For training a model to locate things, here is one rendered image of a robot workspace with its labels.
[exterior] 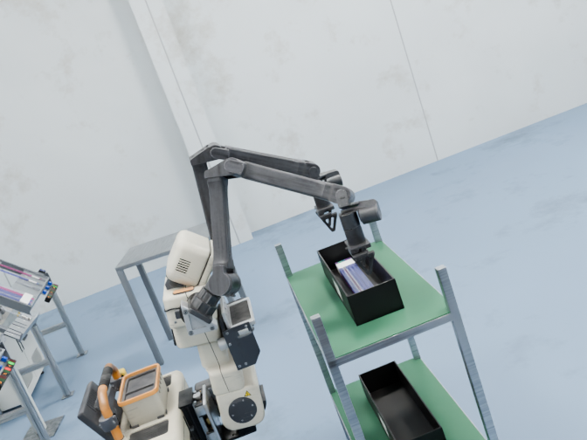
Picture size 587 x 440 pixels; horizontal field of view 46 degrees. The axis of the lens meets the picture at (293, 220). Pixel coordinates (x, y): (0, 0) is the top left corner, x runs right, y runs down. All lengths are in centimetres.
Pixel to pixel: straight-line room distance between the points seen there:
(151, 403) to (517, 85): 643
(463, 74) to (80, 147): 417
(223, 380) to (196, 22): 525
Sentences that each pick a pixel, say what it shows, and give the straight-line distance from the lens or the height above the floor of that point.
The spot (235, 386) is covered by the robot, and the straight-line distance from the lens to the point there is 256.
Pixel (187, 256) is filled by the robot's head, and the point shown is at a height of 134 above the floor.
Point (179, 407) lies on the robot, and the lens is 264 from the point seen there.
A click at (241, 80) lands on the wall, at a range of 735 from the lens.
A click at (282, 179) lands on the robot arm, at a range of 221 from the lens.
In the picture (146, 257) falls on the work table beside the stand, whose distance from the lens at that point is 490.
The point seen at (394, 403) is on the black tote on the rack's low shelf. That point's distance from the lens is 300.
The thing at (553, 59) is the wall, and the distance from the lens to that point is 844.
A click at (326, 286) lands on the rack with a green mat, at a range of 275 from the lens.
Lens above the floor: 194
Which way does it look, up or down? 15 degrees down
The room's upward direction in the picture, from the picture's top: 20 degrees counter-clockwise
